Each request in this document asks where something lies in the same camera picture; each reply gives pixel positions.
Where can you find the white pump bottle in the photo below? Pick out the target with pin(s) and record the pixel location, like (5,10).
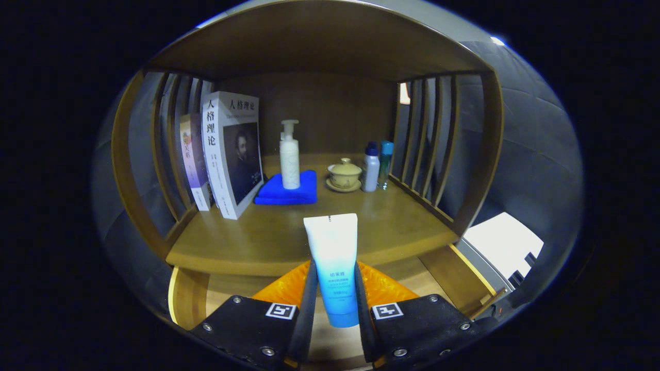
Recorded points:
(290,165)

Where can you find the white book with portrait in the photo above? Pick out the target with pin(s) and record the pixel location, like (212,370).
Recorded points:
(221,154)

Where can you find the black backdrop cloth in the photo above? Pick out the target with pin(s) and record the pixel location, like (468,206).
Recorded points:
(531,154)

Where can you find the wooden cabinet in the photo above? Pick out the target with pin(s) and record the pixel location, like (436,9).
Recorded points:
(319,41)

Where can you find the teal bottle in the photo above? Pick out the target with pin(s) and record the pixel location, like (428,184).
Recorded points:
(385,165)

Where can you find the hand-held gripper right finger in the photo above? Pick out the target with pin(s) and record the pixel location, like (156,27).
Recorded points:
(363,330)

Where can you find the folded blue cloth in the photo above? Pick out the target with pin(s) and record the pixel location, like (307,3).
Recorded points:
(286,196)

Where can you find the purple book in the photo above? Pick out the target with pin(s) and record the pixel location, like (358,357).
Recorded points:
(193,154)

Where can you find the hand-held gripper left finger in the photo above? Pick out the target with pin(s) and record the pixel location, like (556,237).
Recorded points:
(308,319)

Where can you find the wooden countertop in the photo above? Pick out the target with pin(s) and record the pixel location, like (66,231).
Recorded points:
(268,237)

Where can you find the white office cabinet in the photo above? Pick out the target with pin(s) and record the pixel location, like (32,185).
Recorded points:
(505,242)

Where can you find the beige saucer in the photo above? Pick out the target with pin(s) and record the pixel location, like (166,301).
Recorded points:
(340,189)

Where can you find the beige lidded tea cup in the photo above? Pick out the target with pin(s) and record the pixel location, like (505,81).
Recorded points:
(344,175)

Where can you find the white and blue tube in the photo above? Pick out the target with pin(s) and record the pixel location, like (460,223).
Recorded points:
(332,257)

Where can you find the wooden drawer with black knob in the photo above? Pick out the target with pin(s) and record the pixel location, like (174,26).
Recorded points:
(443,268)

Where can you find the white bottle with dark cap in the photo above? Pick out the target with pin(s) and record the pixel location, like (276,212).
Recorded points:
(370,172)

